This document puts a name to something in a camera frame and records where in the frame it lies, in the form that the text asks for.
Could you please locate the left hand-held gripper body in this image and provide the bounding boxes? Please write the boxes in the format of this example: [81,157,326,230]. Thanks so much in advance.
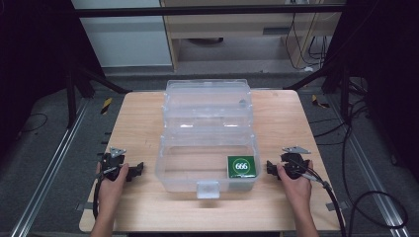
[100,146,127,183]

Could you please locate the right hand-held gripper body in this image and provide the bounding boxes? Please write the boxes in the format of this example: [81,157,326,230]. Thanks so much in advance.
[278,145,312,181]

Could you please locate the green square packet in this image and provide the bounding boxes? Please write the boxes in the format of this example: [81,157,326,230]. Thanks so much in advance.
[226,155,258,180]

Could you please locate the clear plastic storage box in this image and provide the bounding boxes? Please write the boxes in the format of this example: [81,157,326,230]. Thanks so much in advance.
[154,78,263,200]

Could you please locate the person's left hand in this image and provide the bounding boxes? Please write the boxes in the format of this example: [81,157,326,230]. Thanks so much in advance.
[95,161,130,209]

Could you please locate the person's right hand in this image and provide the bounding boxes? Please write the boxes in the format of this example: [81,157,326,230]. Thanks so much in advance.
[276,160,314,212]

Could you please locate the grey tape strip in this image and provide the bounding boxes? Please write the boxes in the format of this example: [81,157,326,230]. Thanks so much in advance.
[75,201,96,212]
[325,200,350,212]

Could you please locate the yellow black striped tape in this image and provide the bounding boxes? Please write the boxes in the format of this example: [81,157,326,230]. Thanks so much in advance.
[100,97,114,116]
[310,94,331,110]

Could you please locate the black metal stand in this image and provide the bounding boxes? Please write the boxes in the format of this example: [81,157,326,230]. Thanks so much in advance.
[64,62,133,130]
[282,63,369,125]

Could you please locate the white cabinet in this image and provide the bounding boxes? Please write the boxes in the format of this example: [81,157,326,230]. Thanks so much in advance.
[70,0,174,69]

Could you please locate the black curtain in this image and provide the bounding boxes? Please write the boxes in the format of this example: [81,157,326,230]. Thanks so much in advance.
[324,0,419,186]
[0,0,107,166]

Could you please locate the light wooden desk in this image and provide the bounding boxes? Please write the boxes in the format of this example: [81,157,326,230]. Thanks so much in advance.
[159,0,348,71]

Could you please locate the black horizontal bar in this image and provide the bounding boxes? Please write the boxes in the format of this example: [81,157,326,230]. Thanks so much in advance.
[73,3,348,19]

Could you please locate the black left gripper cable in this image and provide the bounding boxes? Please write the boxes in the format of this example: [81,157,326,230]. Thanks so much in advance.
[92,166,119,220]

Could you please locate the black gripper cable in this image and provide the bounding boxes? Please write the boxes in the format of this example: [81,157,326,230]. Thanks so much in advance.
[92,166,119,220]
[290,157,348,237]

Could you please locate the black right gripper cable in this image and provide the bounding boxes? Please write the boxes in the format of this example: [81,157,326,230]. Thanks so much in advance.
[290,157,348,237]

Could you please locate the aluminium floor rail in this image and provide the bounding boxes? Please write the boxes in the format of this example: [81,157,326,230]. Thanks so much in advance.
[9,98,91,237]
[329,94,413,237]

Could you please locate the thin black floor cable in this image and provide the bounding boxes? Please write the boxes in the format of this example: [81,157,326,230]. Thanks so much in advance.
[18,112,49,135]

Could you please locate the black floor cable loop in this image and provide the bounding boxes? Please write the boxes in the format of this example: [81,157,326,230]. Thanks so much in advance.
[308,95,410,237]

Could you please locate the black cables under desk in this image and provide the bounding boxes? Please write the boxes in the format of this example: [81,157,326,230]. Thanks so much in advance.
[284,12,332,72]

